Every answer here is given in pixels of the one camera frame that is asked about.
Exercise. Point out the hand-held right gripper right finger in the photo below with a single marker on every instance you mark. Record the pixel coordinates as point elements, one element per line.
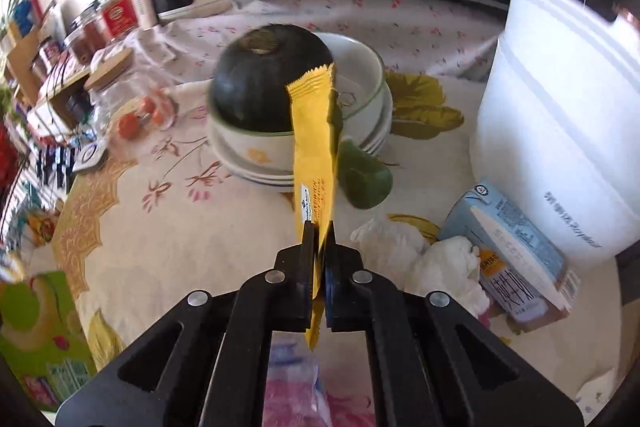
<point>332,292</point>

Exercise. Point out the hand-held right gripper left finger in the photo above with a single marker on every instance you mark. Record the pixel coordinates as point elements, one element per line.
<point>299,279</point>

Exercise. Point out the yellow snack wrapper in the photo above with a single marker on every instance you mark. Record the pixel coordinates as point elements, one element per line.
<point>312,147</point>

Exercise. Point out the blue milk carton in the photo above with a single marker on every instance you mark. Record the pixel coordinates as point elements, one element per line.
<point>505,237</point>

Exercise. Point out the crumpled white tissue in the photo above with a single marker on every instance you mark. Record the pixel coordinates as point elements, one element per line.
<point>450,272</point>
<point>387,247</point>

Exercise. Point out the white plate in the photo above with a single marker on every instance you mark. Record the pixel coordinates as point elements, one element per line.
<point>265,186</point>
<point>250,174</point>

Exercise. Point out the pink plastic bag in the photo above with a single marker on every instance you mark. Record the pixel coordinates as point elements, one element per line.
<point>300,397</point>

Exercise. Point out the green fruit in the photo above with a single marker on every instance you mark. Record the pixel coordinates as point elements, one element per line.
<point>362,179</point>

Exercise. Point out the floral tablecloth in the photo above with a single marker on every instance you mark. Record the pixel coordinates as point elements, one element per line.
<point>175,237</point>

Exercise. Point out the dark green pumpkin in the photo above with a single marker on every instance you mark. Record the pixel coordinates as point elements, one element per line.
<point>250,82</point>

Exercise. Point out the white oval bowl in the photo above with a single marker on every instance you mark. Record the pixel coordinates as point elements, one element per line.
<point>357,77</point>

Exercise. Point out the small orange fruit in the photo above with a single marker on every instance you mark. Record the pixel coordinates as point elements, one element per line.
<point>161,109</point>
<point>128,126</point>

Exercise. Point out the white round gadget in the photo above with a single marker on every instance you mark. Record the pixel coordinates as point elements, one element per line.
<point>90,157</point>

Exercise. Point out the glass jar with wooden lid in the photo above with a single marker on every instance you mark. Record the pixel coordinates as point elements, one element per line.
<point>122,89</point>

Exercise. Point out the green printed box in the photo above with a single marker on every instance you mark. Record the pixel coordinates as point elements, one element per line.
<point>40,342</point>

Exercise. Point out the white kitchen appliance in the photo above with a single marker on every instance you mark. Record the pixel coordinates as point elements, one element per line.
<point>560,117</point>

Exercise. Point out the red tin can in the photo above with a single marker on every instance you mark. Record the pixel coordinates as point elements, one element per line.
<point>119,14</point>

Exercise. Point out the glass jar with brown contents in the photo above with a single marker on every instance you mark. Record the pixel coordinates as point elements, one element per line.
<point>86,39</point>

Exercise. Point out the wooden rack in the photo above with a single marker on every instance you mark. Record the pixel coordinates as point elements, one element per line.
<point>30,52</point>

